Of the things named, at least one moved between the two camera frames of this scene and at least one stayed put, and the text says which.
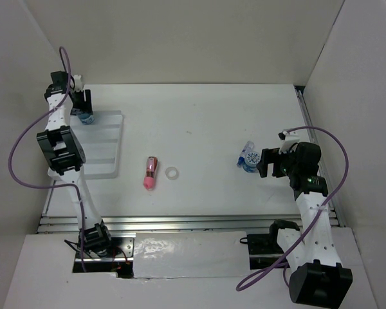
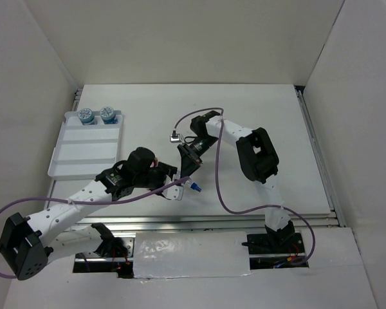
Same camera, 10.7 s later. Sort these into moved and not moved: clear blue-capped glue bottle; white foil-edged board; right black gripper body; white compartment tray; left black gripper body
Moved: clear blue-capped glue bottle; left black gripper body; right black gripper body
Not moved: white compartment tray; white foil-edged board
